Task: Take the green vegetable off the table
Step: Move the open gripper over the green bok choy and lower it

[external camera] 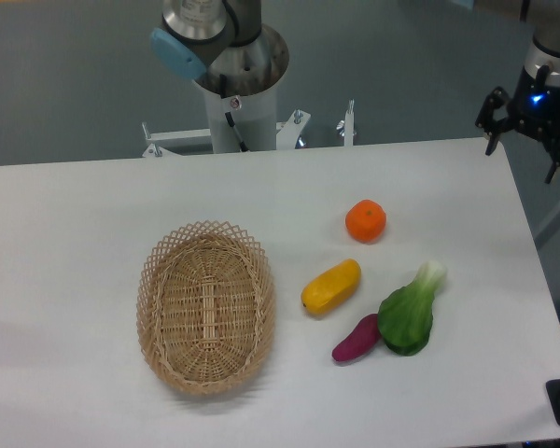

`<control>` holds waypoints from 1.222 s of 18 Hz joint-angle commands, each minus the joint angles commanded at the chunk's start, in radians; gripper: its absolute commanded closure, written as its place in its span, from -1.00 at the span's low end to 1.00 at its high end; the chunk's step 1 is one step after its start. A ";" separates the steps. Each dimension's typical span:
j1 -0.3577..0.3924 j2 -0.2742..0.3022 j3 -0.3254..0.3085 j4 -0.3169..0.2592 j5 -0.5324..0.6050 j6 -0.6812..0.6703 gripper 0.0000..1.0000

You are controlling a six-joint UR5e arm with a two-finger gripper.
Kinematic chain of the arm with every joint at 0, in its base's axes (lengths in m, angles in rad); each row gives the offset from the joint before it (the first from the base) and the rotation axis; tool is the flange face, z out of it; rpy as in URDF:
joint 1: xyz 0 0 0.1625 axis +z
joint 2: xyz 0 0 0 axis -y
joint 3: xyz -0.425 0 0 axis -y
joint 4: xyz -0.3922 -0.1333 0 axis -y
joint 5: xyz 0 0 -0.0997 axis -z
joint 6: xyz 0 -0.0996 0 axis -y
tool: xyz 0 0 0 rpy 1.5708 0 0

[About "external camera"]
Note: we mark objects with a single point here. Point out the purple toy sweet potato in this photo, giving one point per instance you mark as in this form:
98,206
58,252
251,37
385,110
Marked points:
359,341

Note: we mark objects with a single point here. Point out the grey table leg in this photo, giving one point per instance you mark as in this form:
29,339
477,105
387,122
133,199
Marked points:
548,227

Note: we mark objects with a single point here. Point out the silver robot arm base joint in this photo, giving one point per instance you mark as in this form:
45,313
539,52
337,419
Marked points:
223,46

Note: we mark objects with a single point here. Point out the oval wicker basket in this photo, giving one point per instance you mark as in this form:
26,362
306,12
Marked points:
205,311

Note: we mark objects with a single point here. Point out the orange toy tangerine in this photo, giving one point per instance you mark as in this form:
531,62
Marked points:
365,221

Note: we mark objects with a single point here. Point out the green toy bok choy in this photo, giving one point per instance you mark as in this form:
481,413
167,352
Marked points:
405,317

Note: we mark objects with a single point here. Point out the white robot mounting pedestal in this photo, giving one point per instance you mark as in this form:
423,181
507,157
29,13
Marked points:
240,123

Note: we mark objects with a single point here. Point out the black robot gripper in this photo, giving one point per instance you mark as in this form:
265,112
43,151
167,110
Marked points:
534,110

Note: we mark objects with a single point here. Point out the yellow toy mango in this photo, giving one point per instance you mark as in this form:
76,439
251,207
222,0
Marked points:
331,288

